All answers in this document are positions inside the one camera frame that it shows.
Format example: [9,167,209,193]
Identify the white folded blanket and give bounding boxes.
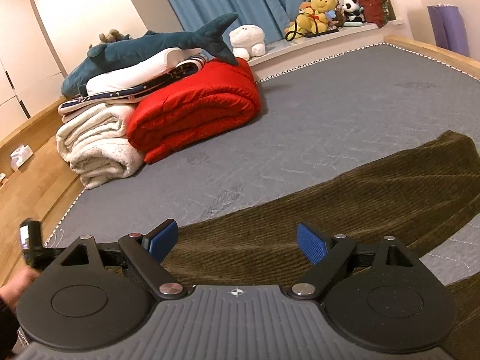
[56,104,145,190]

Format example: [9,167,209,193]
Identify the purple rolled mat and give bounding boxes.
[427,4,469,58]

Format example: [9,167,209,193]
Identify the wooden bed frame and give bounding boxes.
[0,34,480,289]

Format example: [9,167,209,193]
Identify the white window sill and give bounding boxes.
[247,18,409,83]

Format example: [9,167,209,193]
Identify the red folded quilt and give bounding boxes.
[127,58,262,164]

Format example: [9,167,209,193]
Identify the panda plush toy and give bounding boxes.
[340,0,365,23]

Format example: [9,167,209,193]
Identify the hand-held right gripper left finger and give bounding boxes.
[44,219,189,301]

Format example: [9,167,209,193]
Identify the person's left hand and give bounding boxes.
[0,269,40,313]

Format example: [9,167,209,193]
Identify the navy star-print folded cloth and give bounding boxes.
[58,60,199,115]

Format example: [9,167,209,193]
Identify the olive corduroy pants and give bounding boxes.
[161,130,480,360]

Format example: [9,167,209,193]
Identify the white plush toy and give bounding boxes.
[229,25,266,61]

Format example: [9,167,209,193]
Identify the striped folded cloth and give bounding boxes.
[185,55,211,69]

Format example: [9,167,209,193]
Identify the grey bed mattress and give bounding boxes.
[44,43,480,286]

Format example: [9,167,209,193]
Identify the white pillow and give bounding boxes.
[79,47,202,97]

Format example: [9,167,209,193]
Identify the white tissue box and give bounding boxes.
[10,144,34,172]

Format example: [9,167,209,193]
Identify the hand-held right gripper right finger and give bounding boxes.
[291,223,418,301]

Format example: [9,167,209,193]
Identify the blue shark plush toy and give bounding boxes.
[61,13,239,97]

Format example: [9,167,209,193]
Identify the brown plush toy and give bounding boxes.
[98,29,130,44]

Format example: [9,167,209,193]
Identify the yellow bear plush toy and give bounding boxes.
[295,0,338,35]

